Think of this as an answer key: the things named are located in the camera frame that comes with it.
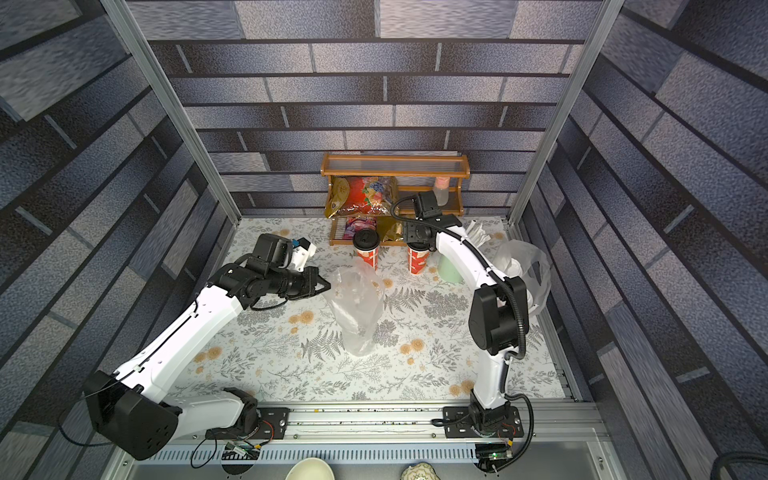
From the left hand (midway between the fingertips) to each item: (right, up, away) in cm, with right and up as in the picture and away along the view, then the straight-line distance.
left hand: (331, 284), depth 74 cm
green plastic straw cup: (+35, +1, +26) cm, 44 cm away
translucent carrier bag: (+4, -5, +15) cm, 17 cm away
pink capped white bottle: (+33, +29, +26) cm, 51 cm away
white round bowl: (-3, -41, -8) cm, 42 cm away
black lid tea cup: (+24, +6, +18) cm, 31 cm away
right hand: (+24, +15, +19) cm, 34 cm away
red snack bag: (+8, +27, +23) cm, 36 cm away
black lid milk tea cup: (+8, +11, +16) cm, 21 cm away
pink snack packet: (+2, +18, +40) cm, 43 cm away
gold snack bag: (-2, +28, +26) cm, 39 cm away
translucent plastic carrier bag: (+53, +5, +5) cm, 54 cm away
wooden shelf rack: (+24, +36, +30) cm, 52 cm away
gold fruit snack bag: (+15, +16, +36) cm, 42 cm away
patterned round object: (+22, -42, -7) cm, 48 cm away
